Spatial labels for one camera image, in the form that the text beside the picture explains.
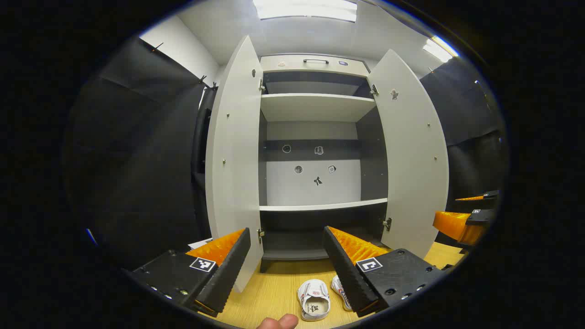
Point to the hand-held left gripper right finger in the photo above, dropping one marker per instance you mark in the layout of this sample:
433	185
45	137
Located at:
347	274

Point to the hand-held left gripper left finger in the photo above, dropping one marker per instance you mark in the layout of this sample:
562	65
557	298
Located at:
228	278

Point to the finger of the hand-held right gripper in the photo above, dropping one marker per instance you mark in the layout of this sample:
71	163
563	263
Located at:
480	217
490	195

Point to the white canvas shoe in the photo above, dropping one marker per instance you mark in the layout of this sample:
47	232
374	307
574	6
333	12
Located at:
340	292
313	299

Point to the white shoe cabinet door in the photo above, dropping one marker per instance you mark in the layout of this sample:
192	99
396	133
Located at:
233	160
411	160

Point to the black backdrop cloth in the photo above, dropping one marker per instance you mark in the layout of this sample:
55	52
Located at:
137	160

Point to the ceiling light panel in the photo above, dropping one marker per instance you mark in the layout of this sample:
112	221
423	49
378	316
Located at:
306	9
438	49

